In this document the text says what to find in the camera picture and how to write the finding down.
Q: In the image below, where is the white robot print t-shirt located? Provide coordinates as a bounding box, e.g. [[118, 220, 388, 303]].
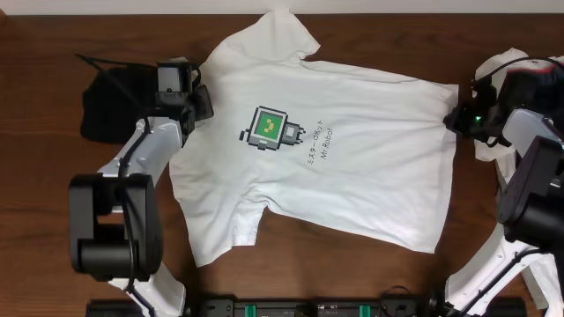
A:
[[169, 11, 458, 266]]

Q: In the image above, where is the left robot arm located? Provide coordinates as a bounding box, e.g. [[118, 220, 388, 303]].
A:
[[69, 85, 213, 316]]

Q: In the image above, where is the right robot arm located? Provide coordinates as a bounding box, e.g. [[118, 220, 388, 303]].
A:
[[434, 70, 563, 316]]

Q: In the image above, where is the plain white t-shirt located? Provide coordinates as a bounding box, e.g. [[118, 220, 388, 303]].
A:
[[471, 48, 564, 317]]

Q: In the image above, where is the dark navy garment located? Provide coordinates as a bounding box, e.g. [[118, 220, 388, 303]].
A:
[[499, 66, 563, 122]]

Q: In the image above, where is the folded black cloth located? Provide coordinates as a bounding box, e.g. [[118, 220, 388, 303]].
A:
[[80, 65, 158, 144]]

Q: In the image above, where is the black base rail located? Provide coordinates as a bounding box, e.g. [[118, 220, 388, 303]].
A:
[[85, 295, 529, 317]]

